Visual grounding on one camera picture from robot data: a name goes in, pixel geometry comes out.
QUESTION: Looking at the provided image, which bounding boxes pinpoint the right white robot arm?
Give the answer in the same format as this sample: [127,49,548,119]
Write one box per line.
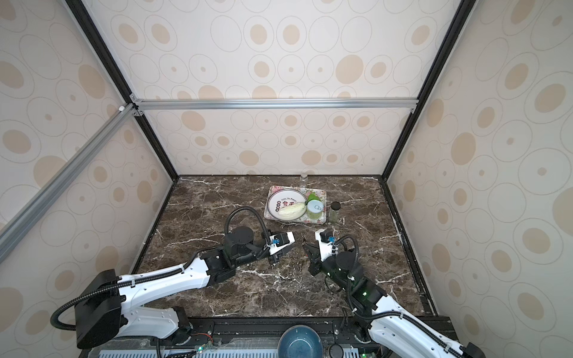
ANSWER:
[303,241,486,357]

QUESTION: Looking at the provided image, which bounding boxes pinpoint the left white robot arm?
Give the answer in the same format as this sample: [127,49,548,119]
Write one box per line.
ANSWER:
[50,227,295,350]

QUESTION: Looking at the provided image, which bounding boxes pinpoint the green herb spice jar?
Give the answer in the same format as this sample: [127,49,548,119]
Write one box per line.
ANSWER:
[328,201,341,225]

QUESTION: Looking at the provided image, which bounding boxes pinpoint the green labelled tin can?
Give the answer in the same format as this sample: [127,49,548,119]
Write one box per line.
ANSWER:
[306,199,324,221]

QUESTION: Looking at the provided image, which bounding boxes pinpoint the pale napa cabbage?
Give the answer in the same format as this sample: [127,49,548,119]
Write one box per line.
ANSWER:
[278,201,307,221]

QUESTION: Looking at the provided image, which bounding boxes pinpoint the white round plate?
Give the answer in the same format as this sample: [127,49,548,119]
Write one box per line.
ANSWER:
[265,189,307,222]

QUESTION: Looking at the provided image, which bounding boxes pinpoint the green plastic leaf vegetable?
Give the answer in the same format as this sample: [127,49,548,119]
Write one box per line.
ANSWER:
[307,192,322,204]

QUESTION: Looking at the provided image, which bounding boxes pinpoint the floral rectangular tray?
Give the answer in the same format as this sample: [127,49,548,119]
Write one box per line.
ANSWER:
[264,186,327,225]

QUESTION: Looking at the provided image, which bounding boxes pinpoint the clear glass shaker bottle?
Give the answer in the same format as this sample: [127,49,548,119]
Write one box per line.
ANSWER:
[300,172,308,186]

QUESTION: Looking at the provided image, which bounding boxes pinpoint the blue ceramic bowl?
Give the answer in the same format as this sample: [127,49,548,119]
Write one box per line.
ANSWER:
[278,325,323,358]

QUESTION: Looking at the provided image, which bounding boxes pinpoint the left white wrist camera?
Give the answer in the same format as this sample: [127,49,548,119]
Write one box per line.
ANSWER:
[269,232,295,256]

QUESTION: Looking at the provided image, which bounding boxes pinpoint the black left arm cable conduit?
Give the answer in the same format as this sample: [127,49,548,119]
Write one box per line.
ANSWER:
[224,206,273,245]

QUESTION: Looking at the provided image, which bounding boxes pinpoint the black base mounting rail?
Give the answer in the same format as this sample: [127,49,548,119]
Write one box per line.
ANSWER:
[185,316,389,354]

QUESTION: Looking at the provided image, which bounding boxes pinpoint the horizontal aluminium frame rail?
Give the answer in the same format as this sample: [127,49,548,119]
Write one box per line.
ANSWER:
[135,98,418,110]

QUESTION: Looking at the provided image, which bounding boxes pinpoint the side aluminium frame rail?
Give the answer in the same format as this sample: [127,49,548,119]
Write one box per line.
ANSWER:
[1,103,135,261]

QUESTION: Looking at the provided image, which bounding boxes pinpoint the black vertical right corner post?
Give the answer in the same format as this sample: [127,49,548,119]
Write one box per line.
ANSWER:
[381,0,476,180]

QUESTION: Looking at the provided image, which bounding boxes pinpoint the black vertical corner post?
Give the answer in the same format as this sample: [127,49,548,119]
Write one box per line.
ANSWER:
[381,0,476,180]
[64,0,179,180]

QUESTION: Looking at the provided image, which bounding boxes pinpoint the black vertical left corner post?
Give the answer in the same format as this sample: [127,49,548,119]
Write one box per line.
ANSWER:
[64,0,179,180]

